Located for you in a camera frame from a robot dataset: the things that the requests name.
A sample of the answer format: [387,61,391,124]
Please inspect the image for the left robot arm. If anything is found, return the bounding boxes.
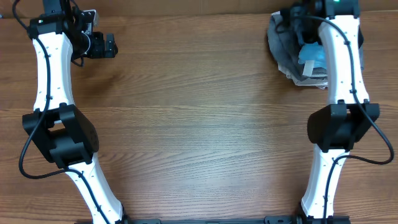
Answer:
[19,0,130,223]

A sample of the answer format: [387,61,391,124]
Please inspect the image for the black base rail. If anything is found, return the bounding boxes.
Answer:
[74,215,352,224]

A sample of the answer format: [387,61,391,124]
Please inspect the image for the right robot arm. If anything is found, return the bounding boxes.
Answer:
[275,1,380,223]

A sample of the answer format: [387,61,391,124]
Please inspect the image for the light blue folded shirt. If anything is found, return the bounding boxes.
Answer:
[298,34,327,79]

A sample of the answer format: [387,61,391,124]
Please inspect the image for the grey folded garment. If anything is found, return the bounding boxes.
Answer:
[266,12,365,80]

